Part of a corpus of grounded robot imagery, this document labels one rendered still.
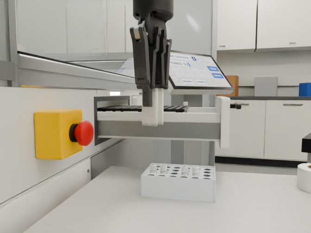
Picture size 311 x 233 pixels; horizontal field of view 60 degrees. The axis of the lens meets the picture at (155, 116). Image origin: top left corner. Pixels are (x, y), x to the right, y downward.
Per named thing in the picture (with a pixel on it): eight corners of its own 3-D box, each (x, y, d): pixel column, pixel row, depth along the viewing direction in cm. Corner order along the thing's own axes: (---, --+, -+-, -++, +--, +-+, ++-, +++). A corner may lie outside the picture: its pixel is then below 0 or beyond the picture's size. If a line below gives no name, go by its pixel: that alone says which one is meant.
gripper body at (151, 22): (162, -16, 44) (162, 42, 45) (180, 0, 52) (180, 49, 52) (123, -9, 47) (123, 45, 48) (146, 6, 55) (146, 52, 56)
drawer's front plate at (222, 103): (221, 131, 85) (221, 96, 84) (228, 150, 56) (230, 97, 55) (215, 131, 85) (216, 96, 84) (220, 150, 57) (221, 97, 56)
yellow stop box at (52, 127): (87, 150, 46) (86, 108, 45) (65, 161, 39) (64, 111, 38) (59, 149, 47) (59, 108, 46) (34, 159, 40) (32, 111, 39)
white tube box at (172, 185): (214, 185, 52) (215, 166, 51) (214, 203, 43) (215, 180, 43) (152, 181, 54) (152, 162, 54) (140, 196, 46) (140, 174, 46)
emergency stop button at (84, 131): (96, 143, 44) (95, 119, 44) (85, 148, 40) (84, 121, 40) (78, 143, 44) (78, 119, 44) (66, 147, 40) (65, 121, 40)
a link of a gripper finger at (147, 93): (152, 78, 49) (145, 77, 46) (152, 106, 49) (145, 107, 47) (145, 78, 50) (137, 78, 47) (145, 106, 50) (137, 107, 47)
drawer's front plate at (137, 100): (153, 119, 121) (153, 95, 120) (137, 128, 92) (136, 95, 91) (149, 119, 121) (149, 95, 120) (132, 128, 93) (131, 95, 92)
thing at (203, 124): (215, 127, 83) (215, 107, 83) (220, 141, 58) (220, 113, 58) (93, 124, 91) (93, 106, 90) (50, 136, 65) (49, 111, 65)
